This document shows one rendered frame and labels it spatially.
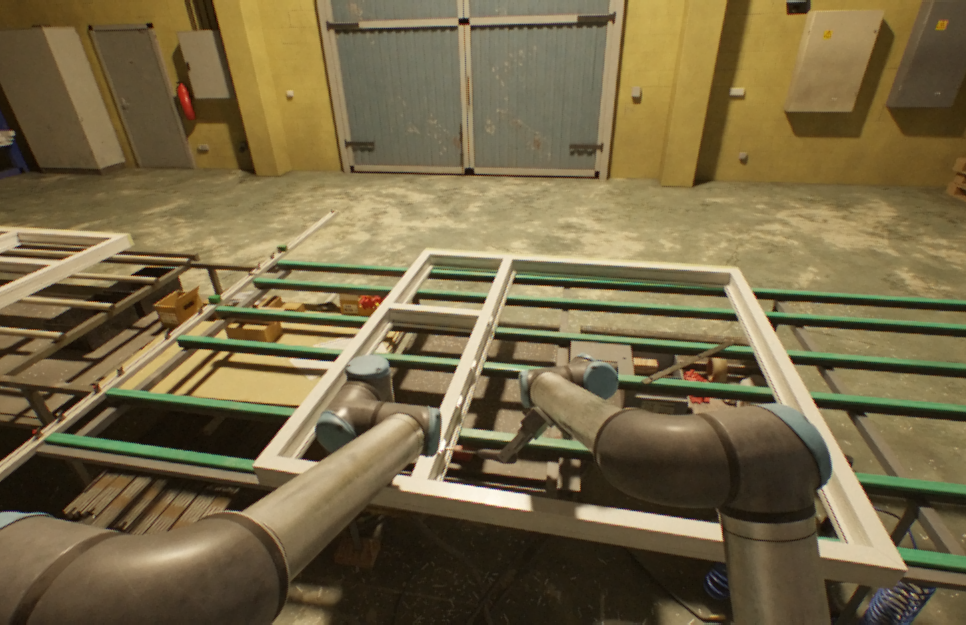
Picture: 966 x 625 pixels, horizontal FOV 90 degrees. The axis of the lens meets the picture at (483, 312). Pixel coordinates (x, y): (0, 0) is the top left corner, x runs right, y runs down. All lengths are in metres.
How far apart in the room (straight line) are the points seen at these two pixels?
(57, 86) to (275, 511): 9.92
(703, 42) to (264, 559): 6.89
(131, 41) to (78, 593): 9.61
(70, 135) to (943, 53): 11.99
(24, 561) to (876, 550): 1.37
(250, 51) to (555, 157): 4.48
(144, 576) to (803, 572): 0.68
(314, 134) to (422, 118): 1.80
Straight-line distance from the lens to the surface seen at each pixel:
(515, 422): 1.92
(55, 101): 10.45
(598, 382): 1.20
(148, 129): 10.17
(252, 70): 8.31
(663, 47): 7.38
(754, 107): 7.70
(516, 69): 7.31
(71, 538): 0.53
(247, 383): 2.29
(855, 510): 1.46
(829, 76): 7.71
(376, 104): 7.86
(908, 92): 8.09
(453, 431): 1.48
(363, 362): 1.07
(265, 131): 8.40
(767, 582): 0.76
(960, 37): 8.21
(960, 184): 8.44
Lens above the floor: 1.90
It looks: 30 degrees down
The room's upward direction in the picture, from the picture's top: 2 degrees counter-clockwise
